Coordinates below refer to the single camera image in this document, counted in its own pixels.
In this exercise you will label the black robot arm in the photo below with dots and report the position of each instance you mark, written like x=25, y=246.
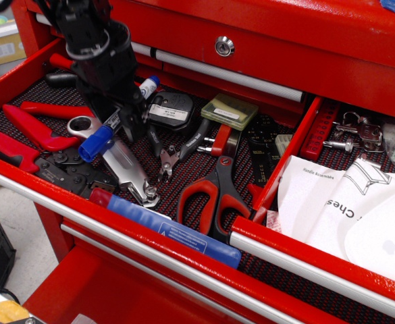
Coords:
x=57, y=12

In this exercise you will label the silver keys on ring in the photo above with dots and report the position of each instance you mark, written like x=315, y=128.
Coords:
x=370, y=135

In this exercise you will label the blue plastic pouch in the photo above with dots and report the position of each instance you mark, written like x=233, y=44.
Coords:
x=167, y=227

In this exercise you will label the red handled crimping tool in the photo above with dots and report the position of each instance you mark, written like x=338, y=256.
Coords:
x=50, y=156

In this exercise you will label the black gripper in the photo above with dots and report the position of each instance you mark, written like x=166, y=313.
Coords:
x=106, y=65

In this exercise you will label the red handled small tool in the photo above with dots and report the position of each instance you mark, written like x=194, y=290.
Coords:
x=218, y=143

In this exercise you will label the red black handled pliers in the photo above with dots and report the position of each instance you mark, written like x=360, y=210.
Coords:
x=68, y=79

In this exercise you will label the red drill bit holder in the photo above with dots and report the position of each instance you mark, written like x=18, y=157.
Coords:
x=320, y=130

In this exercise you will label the black wire stripper gauge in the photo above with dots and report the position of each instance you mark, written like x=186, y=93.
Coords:
x=261, y=134

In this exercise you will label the blue dry erase marker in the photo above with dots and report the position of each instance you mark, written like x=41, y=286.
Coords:
x=96, y=142

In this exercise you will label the red handled cable cutter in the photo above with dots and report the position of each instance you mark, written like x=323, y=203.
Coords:
x=169, y=110

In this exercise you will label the clear green plastic case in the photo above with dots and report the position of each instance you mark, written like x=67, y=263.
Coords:
x=229, y=111

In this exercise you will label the silver cable stripping tool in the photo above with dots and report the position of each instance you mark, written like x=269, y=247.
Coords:
x=120, y=161

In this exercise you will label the right open red drawer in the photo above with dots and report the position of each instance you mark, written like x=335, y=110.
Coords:
x=354, y=282

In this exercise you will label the open red drawer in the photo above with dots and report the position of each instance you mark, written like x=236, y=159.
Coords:
x=354, y=282
x=116, y=271

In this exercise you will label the red tool chest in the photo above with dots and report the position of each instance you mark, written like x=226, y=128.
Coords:
x=339, y=50

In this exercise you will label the small white connector block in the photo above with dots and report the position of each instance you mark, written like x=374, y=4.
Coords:
x=282, y=141

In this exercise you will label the red black scissors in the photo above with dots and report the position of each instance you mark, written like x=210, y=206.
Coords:
x=218, y=185

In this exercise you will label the white instruction paper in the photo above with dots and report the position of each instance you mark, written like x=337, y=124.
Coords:
x=318, y=205

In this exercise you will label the silver bolt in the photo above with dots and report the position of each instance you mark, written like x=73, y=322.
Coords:
x=346, y=146

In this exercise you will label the left open red drawer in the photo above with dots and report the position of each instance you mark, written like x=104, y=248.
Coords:
x=116, y=271

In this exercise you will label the silver cabinet lock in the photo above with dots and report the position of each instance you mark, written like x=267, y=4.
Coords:
x=224, y=46

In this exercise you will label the white apple mouse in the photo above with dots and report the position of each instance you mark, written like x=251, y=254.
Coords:
x=370, y=243

